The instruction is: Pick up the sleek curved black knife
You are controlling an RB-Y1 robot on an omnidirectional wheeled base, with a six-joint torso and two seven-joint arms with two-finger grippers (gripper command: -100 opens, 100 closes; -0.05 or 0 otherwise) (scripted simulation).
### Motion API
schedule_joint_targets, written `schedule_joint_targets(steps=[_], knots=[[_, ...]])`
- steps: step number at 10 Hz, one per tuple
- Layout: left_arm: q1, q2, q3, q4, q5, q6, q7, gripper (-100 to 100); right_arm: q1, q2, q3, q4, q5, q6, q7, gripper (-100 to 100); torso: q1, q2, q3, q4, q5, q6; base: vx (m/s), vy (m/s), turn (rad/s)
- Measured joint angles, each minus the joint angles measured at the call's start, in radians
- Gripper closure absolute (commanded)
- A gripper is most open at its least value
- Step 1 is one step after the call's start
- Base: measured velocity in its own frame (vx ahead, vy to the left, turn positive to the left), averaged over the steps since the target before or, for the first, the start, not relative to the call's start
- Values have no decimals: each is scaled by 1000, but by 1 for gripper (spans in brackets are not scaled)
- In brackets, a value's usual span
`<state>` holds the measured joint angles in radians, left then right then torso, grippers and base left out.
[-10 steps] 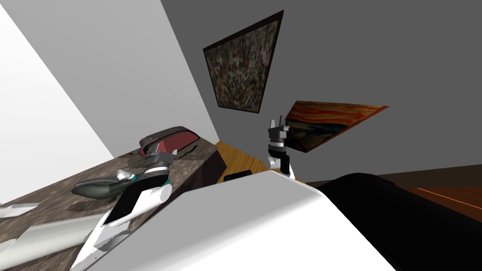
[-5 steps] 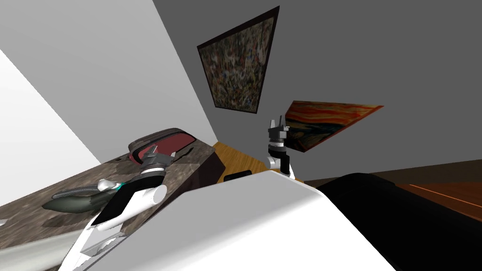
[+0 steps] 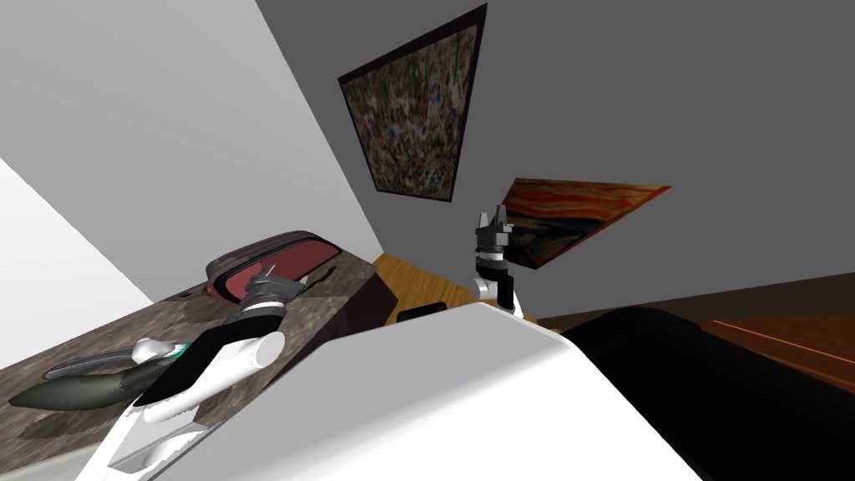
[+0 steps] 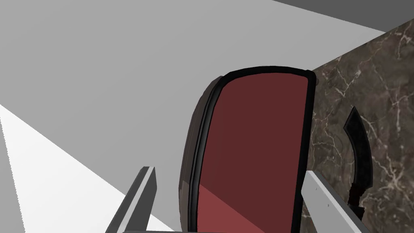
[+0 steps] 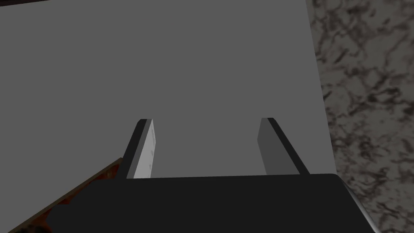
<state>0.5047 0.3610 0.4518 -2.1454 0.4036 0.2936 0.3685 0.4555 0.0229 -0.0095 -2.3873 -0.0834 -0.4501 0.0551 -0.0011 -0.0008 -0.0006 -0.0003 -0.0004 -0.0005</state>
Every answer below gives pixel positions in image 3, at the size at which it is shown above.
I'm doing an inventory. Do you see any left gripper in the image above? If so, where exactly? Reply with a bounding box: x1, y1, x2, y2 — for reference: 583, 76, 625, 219
244, 264, 308, 307

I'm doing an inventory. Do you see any grey curved bar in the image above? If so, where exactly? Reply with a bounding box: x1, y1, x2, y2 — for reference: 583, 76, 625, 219
43, 347, 145, 382

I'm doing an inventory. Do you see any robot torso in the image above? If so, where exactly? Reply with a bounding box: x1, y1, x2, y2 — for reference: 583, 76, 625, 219
152, 301, 704, 481

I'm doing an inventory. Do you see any orange red wall picture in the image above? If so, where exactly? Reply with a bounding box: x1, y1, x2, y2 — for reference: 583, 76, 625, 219
498, 176, 673, 271

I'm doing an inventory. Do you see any dark green pointed shape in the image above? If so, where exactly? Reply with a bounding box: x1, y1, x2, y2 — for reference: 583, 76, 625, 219
8, 362, 174, 413

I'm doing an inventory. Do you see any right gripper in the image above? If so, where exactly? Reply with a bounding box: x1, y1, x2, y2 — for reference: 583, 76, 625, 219
474, 205, 515, 255

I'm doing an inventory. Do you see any white and teal piece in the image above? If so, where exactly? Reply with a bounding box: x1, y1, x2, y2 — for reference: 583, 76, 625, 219
131, 337, 195, 366

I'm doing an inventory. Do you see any dark red basin grey rim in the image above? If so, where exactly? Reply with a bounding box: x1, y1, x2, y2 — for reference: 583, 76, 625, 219
204, 230, 343, 307

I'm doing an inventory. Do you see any speckled dark-framed wall picture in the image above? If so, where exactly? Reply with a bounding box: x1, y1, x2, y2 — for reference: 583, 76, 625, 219
336, 3, 489, 204

